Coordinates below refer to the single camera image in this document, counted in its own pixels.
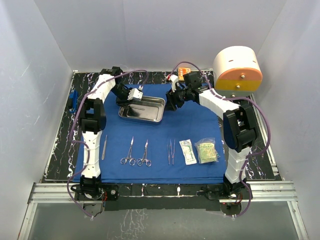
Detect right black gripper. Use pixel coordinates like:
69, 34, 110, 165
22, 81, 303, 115
164, 84, 192, 111

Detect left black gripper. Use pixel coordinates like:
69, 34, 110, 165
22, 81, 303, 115
111, 85, 134, 110

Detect metal instrument tray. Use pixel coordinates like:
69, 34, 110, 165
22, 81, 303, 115
118, 96, 166, 124

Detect white packet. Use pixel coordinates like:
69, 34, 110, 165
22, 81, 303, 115
179, 139, 197, 166

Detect blue surgical drape cloth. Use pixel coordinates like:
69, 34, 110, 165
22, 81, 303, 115
73, 83, 227, 185

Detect steel forceps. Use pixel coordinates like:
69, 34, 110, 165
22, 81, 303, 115
170, 139, 176, 165

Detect steel scalpel handle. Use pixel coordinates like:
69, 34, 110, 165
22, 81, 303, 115
101, 134, 108, 161
129, 106, 145, 111

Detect green suture packet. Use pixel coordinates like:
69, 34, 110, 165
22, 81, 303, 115
194, 137, 220, 164

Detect pink cylindrical tissue phantom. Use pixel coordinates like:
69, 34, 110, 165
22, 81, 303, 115
212, 46, 263, 98

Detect steel ring-handle scissors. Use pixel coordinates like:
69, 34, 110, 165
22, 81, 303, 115
136, 140, 152, 167

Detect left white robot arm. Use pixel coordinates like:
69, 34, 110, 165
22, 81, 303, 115
78, 66, 132, 200

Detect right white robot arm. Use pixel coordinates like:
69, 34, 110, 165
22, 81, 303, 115
165, 72, 258, 199

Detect small orange circuit board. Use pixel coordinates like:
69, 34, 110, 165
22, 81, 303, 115
177, 67, 191, 82

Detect small blue plastic clip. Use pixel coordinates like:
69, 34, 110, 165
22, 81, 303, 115
67, 89, 78, 114

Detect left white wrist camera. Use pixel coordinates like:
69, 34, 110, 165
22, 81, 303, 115
127, 86, 143, 101

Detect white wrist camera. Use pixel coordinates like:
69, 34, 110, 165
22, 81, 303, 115
166, 74, 179, 93
127, 86, 143, 101

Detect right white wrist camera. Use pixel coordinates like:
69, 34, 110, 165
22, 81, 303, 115
166, 74, 179, 93

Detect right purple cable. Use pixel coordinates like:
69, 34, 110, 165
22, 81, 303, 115
169, 61, 272, 218

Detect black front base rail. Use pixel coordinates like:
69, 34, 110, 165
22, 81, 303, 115
103, 183, 252, 212

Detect aluminium frame extrusion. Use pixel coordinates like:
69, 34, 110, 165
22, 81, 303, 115
18, 181, 309, 240

